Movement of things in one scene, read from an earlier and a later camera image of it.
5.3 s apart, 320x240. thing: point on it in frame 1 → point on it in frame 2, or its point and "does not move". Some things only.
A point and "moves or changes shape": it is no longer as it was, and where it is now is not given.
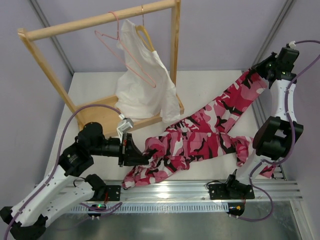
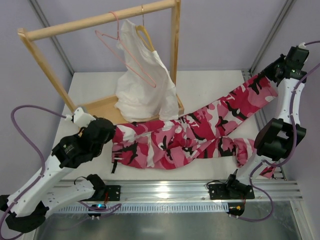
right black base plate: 231,191 does not move
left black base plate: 114,192 does not move
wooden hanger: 142,26 does not move
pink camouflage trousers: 206,132 moves or changes shape
